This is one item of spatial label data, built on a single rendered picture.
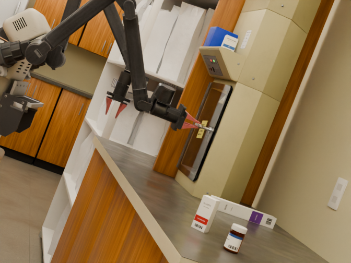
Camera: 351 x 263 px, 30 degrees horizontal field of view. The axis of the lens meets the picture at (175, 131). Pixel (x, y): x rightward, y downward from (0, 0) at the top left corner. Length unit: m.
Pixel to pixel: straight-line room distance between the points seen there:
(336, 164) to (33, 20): 1.28
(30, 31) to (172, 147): 0.79
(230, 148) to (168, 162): 0.42
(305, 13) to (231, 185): 0.74
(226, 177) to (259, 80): 0.40
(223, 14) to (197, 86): 0.33
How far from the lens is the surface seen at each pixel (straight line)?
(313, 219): 2.55
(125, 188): 2.26
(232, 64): 2.51
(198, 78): 2.86
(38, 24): 2.63
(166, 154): 2.86
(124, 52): 2.86
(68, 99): 7.44
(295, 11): 2.60
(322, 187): 2.56
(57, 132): 7.48
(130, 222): 2.15
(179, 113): 2.56
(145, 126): 3.77
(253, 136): 2.62
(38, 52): 2.45
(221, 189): 2.56
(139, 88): 2.50
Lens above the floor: 1.25
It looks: 2 degrees down
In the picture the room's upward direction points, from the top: 22 degrees clockwise
